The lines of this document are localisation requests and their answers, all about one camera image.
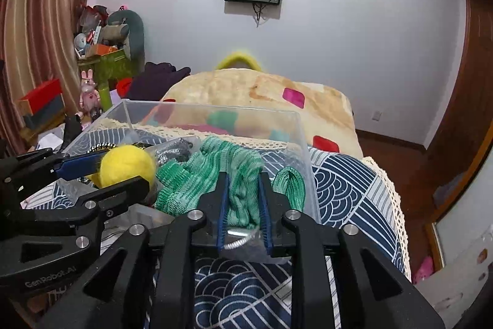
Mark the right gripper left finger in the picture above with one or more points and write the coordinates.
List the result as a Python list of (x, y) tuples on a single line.
[(145, 268)]

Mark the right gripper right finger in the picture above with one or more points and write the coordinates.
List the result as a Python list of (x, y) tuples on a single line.
[(338, 275)]

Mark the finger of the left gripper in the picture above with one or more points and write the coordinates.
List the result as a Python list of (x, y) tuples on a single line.
[(29, 173), (109, 202)]

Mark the yellow white felt ball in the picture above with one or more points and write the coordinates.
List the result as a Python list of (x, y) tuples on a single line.
[(122, 163)]

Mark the pink plush slipper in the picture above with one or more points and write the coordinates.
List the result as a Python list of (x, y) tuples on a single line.
[(425, 270)]

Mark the red box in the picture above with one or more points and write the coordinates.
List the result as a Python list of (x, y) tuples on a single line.
[(39, 97)]

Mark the blue white patterned tablecloth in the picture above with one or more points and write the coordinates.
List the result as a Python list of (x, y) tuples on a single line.
[(183, 184)]

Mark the silver grey glitter fabric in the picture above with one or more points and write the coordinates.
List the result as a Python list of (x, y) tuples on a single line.
[(177, 149)]

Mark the green bottle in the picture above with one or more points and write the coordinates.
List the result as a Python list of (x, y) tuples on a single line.
[(105, 97)]

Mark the pink bunny toy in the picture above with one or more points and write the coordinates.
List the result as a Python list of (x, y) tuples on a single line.
[(89, 99)]

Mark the wooden wardrobe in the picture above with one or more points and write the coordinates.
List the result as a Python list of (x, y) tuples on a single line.
[(464, 136)]

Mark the red cloth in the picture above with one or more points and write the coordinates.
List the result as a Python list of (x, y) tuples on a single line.
[(123, 86)]

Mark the dark purple garment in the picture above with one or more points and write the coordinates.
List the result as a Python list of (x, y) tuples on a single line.
[(155, 81)]

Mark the green storage box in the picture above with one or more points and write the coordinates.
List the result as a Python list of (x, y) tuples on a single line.
[(110, 66)]

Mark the grey green plush pillow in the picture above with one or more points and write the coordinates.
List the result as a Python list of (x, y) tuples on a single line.
[(126, 28)]

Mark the beige patchwork blanket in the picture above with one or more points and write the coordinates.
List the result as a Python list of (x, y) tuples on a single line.
[(325, 112)]

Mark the yellow plush headrest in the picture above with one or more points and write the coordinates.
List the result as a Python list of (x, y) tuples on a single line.
[(239, 60)]

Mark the striped brown curtain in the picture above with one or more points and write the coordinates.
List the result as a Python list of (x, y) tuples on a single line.
[(36, 46)]

